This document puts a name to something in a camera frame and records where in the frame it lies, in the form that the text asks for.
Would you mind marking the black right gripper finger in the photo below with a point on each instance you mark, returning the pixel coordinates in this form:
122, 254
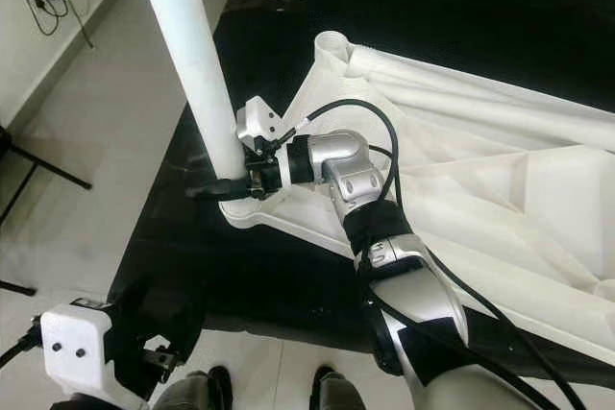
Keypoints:
216, 191

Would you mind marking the black chair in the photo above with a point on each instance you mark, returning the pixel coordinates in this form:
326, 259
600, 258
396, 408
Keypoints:
58, 173

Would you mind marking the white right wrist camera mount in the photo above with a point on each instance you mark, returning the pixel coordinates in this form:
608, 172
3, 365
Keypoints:
259, 122

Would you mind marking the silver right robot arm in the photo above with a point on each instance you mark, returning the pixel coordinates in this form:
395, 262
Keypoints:
341, 156

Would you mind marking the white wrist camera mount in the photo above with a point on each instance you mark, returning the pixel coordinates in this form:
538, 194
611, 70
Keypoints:
259, 122
72, 343

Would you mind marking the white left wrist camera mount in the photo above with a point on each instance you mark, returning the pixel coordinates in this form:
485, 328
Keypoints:
72, 343

